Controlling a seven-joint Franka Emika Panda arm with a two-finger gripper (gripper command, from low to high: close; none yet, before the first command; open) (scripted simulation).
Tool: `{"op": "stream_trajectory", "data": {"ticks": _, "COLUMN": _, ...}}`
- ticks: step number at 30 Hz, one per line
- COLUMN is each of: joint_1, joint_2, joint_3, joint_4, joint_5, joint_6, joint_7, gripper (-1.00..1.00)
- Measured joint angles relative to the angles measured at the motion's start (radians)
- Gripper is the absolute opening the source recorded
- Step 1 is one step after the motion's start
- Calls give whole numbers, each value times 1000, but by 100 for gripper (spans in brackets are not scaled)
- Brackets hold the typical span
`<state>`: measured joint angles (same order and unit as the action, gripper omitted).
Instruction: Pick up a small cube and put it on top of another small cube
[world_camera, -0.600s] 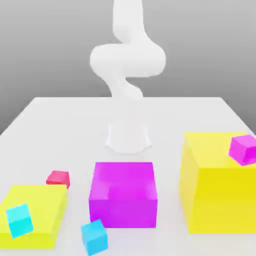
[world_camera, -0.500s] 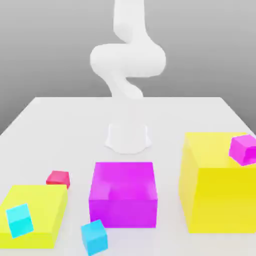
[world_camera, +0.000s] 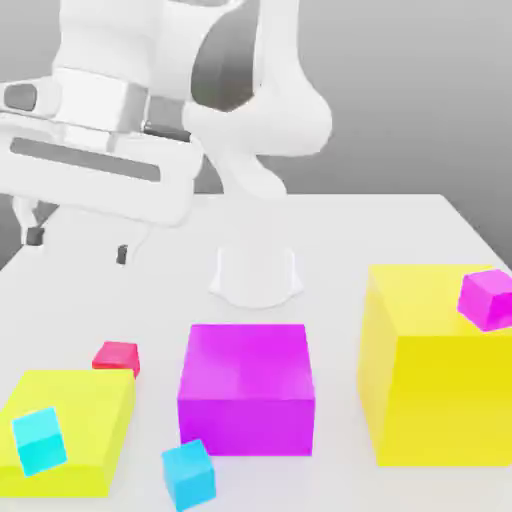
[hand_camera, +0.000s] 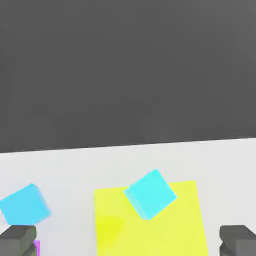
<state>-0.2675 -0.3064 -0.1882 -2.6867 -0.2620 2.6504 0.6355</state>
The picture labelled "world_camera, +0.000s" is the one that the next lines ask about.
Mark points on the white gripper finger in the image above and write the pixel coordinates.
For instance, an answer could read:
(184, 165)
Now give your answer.
(33, 235)
(121, 254)

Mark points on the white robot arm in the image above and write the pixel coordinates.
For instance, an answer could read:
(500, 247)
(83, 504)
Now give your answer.
(280, 104)

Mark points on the small magenta cube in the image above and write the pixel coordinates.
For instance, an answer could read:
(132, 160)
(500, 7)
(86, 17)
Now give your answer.
(486, 300)

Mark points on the small cyan cube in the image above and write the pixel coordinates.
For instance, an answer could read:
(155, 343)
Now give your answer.
(40, 444)

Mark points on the small red cube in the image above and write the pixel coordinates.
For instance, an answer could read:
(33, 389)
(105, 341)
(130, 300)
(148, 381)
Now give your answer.
(116, 355)

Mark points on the large magenta box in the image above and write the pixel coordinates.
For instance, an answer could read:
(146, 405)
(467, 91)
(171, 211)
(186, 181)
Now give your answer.
(246, 396)

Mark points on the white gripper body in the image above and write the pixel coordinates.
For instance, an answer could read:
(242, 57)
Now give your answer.
(172, 192)

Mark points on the small sky blue cube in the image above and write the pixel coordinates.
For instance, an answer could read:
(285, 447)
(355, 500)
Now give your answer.
(188, 476)

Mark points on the large lime yellow box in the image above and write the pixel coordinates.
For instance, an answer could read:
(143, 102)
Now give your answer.
(92, 416)

